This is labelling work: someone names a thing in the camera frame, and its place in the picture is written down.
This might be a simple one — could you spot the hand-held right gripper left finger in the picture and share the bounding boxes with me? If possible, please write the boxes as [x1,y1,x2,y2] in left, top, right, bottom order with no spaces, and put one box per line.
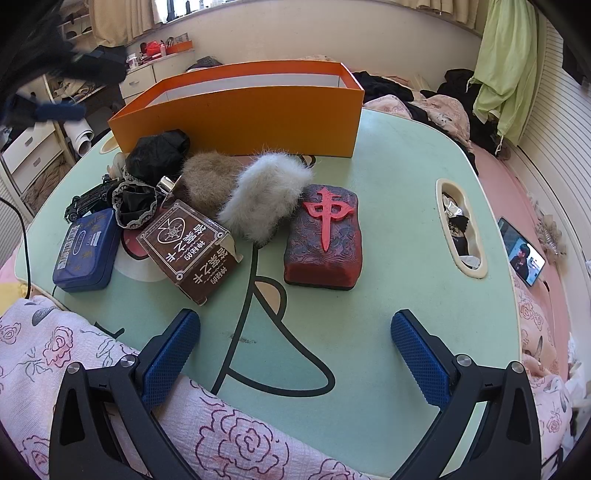
[48,308,201,480]

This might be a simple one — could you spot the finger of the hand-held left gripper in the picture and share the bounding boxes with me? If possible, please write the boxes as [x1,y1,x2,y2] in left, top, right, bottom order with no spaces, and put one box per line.
[9,95,88,124]

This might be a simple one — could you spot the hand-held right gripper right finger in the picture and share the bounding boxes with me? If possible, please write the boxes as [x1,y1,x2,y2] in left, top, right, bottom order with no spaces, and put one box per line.
[390,309,541,480]

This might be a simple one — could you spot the black toy car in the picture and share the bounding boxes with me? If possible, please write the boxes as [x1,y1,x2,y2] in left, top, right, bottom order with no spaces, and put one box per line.
[65,175,122,223]

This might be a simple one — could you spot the brown card box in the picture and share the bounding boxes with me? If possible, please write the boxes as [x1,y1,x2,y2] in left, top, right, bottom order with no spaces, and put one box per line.
[136,199,243,306]

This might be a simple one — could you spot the black lace-trimmed cloth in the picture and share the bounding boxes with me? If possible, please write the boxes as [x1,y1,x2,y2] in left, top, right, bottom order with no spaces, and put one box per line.
[112,130,191,229]

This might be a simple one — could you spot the small shiny metal object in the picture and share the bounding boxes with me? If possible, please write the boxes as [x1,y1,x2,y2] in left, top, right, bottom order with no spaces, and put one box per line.
[156,174,182,204]

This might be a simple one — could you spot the blue tin case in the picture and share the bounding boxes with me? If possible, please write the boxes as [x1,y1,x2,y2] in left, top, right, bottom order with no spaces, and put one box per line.
[52,209,122,292]

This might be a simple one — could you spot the red carved block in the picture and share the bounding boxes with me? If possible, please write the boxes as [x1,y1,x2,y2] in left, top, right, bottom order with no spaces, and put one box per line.
[283,184,363,291]

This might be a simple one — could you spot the brown fur pom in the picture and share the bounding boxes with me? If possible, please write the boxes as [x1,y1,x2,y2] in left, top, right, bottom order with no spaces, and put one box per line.
[178,152,252,213]

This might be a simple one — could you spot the grey fur pom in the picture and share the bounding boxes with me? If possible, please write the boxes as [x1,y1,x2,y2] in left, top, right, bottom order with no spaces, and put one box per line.
[217,150,315,247]

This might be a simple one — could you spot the orange cardboard box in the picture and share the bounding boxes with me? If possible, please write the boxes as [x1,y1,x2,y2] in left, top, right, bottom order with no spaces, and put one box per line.
[107,61,365,158]

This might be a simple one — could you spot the white paper roll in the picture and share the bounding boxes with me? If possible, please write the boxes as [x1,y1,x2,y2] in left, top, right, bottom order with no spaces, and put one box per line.
[67,122,98,158]

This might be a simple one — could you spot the white wardrobe drawers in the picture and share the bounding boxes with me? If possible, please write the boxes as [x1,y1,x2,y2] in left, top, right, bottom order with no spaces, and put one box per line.
[0,122,70,185]

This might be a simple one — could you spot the black bag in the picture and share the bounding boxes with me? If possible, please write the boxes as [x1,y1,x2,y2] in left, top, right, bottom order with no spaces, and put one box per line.
[78,45,129,85]

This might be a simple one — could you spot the beige curtain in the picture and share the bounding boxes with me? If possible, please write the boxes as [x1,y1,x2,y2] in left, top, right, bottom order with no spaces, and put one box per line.
[88,0,158,47]

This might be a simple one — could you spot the pink floral lap cloth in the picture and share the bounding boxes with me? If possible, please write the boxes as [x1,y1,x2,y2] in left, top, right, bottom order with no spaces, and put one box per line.
[0,295,370,480]

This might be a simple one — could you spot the white drawer cabinet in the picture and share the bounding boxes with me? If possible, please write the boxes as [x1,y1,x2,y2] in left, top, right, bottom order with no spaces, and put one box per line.
[122,48,197,100]

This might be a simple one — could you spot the pink rabbit print quilt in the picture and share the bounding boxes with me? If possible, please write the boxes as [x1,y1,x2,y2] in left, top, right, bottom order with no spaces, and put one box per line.
[517,272,575,462]

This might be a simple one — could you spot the crumpled dark wrappers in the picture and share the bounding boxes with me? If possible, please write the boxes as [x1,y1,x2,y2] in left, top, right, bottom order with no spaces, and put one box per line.
[442,194,483,271]

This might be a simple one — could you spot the smartphone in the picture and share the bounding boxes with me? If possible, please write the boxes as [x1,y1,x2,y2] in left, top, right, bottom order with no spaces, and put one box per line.
[497,217,546,288]

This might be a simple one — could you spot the folded patterned clothes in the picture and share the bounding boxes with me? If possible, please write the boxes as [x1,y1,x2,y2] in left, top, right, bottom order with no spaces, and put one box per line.
[187,55,225,72]

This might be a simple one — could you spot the beige hair clip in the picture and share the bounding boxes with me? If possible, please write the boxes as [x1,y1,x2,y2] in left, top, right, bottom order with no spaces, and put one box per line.
[538,217,565,265]

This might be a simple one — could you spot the window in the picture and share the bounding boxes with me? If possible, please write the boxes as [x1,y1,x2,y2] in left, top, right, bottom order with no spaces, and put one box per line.
[152,0,462,19]

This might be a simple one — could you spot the pink patterned quilt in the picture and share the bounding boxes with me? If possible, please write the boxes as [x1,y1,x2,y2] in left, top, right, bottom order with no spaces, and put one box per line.
[365,90,474,148]

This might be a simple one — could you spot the black clothes on bed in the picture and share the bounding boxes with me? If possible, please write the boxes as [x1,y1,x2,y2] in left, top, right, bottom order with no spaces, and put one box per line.
[351,69,416,104]

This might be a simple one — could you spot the black clothes pile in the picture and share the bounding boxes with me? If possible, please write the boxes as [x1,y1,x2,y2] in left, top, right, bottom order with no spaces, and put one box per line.
[443,68,478,93]

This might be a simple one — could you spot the green curtain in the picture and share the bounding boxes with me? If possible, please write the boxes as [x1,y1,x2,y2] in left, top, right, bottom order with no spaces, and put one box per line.
[471,0,541,148]

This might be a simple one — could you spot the black cable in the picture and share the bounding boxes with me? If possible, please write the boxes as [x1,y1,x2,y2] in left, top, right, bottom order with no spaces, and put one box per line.
[0,198,33,296]

